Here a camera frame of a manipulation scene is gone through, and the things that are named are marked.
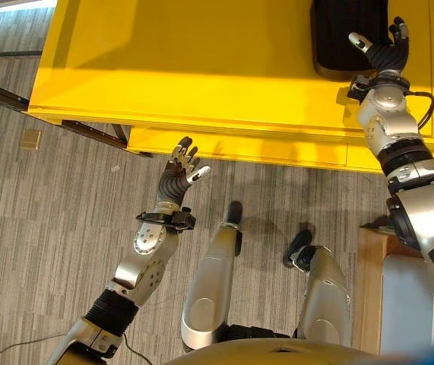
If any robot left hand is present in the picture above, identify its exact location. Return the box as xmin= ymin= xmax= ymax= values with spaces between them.
xmin=157 ymin=136 xmax=212 ymax=208

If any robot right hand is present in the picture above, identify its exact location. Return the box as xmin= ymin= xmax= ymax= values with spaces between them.
xmin=348 ymin=16 xmax=410 ymax=74

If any black sole-shaped part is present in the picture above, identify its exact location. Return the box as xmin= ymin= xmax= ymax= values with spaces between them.
xmin=309 ymin=0 xmax=394 ymax=81

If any yellow metal shelf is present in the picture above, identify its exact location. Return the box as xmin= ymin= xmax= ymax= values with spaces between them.
xmin=27 ymin=0 xmax=434 ymax=175

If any dark robot left foot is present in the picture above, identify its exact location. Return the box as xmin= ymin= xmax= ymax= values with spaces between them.
xmin=226 ymin=201 xmax=243 ymax=226

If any dark robot foot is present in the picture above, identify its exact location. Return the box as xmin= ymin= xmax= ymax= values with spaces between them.
xmin=283 ymin=228 xmax=314 ymax=269
xmin=226 ymin=201 xmax=243 ymax=226

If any silver robot left leg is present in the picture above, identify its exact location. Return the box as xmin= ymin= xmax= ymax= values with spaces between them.
xmin=180 ymin=221 xmax=243 ymax=352

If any silver robot leg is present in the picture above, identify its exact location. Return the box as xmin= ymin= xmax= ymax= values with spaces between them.
xmin=180 ymin=221 xmax=243 ymax=352
xmin=290 ymin=245 xmax=353 ymax=348

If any dark robot right foot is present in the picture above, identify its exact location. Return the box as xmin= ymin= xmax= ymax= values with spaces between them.
xmin=283 ymin=228 xmax=314 ymax=269

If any brass floor socket cover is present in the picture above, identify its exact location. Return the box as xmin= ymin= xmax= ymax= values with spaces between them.
xmin=20 ymin=129 xmax=43 ymax=151

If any silver robot right leg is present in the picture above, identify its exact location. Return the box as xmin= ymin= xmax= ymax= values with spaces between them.
xmin=290 ymin=245 xmax=353 ymax=348

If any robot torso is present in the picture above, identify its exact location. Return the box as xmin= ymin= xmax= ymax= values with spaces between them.
xmin=162 ymin=324 xmax=381 ymax=365

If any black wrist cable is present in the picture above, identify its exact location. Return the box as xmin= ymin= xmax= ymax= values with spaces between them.
xmin=404 ymin=89 xmax=434 ymax=130

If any black floor rail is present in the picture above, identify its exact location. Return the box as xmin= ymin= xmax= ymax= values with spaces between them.
xmin=0 ymin=75 xmax=154 ymax=158

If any thin grey floor cable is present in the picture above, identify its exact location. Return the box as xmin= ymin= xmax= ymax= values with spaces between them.
xmin=0 ymin=332 xmax=154 ymax=365

